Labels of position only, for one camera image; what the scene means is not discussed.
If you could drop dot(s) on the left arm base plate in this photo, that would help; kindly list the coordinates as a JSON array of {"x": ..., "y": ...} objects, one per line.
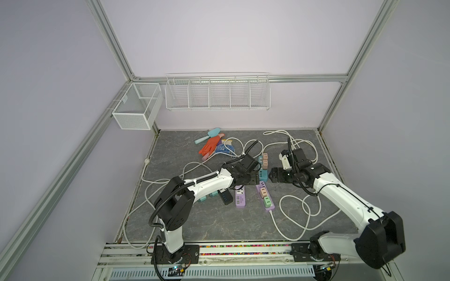
[{"x": 188, "y": 254}]

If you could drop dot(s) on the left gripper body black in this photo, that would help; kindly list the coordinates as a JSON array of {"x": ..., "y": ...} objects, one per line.
[{"x": 252, "y": 178}]

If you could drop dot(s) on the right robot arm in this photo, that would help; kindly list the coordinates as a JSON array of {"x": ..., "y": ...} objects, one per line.
[{"x": 380, "y": 235}]

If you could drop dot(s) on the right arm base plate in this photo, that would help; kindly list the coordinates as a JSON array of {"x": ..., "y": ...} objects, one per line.
[{"x": 304, "y": 252}]

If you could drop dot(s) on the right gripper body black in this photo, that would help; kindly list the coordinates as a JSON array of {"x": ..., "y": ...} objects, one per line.
[{"x": 285, "y": 175}]

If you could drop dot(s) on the teal power strip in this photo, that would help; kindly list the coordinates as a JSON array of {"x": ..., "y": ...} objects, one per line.
[{"x": 263, "y": 174}]

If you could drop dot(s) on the aluminium rail front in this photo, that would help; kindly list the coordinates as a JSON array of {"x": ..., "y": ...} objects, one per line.
[{"x": 212, "y": 253}]

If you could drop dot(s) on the white mesh basket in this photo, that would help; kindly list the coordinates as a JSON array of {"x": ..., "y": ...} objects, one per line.
[{"x": 139, "y": 106}]

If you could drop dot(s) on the black power strip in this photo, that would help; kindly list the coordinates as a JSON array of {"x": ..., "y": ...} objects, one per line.
[{"x": 226, "y": 196}]

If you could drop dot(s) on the red rubber glove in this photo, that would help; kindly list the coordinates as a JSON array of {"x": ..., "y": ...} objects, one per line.
[{"x": 210, "y": 147}]

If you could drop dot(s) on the white wire basket wide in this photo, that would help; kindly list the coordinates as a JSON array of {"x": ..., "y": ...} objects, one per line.
[{"x": 218, "y": 91}]

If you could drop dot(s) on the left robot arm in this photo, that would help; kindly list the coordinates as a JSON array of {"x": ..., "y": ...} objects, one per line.
[{"x": 173, "y": 206}]

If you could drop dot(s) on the teal spatula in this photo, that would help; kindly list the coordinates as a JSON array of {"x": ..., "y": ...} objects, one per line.
[{"x": 212, "y": 133}]

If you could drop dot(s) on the purple power strip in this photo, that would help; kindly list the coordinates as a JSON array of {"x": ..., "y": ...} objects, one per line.
[
  {"x": 240, "y": 197},
  {"x": 262, "y": 184}
]

